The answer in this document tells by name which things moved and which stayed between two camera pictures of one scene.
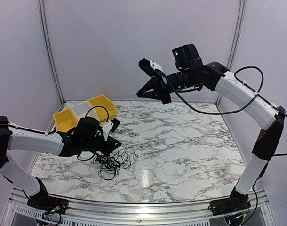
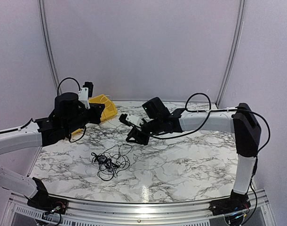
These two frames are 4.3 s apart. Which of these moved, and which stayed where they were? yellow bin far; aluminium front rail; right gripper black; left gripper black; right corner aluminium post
Moved: right gripper black; left gripper black
Stayed: aluminium front rail; yellow bin far; right corner aluminium post
